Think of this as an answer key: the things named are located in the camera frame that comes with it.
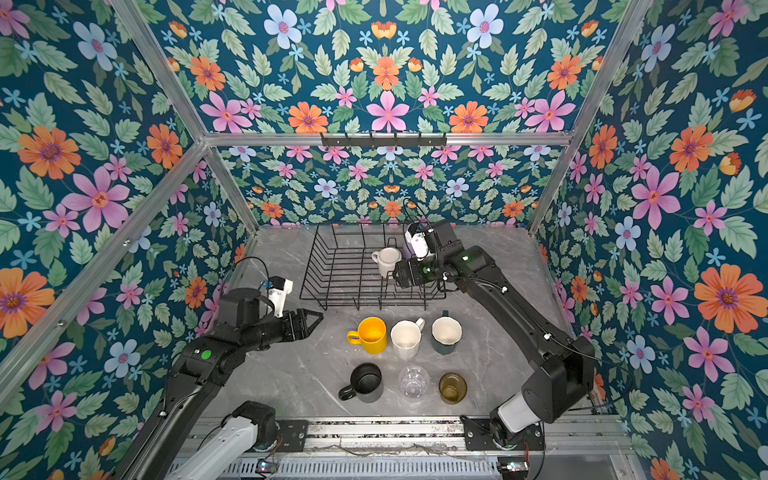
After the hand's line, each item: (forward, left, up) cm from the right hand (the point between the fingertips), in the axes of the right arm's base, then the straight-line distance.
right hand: (409, 267), depth 78 cm
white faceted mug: (-11, +1, -20) cm, 23 cm away
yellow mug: (-9, +11, -22) cm, 26 cm away
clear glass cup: (-22, -1, -24) cm, 33 cm away
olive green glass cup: (-24, -12, -24) cm, 36 cm away
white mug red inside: (+15, +8, -14) cm, 22 cm away
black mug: (-22, +12, -24) cm, 35 cm away
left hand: (-13, +22, 0) cm, 26 cm away
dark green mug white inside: (-9, -11, -19) cm, 24 cm away
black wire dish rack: (+14, +24, -24) cm, 36 cm away
